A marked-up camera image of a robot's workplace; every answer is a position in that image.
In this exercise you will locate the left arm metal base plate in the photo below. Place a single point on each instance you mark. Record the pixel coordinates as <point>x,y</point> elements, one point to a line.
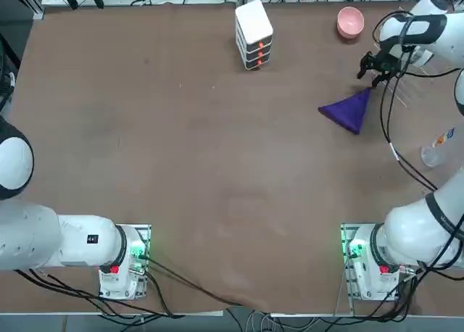
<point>145,234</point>

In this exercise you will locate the white drawer box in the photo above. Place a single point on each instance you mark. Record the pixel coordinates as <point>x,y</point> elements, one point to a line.
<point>253,20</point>

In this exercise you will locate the clear acrylic storage rack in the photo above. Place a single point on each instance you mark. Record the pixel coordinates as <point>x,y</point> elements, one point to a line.
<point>435,89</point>

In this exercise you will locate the aluminium rail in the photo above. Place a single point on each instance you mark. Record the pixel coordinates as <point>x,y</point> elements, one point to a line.
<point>30,4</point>

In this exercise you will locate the pink bowl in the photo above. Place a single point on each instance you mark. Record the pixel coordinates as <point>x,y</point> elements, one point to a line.
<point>349,20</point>

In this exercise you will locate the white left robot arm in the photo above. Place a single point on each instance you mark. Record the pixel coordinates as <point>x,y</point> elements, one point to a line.
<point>79,241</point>

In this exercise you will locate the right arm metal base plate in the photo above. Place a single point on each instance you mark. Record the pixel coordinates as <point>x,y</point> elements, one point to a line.
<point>346,245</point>

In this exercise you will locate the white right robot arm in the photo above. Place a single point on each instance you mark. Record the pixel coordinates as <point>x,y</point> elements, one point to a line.
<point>409,223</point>

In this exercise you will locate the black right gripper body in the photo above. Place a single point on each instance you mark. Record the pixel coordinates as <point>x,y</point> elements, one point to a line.
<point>390,58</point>

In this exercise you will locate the purple towel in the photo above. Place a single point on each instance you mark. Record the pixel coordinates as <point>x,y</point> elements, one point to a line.
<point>349,111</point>

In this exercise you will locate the clear bottle blue cap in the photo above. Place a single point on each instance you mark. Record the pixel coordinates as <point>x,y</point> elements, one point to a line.
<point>433,154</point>

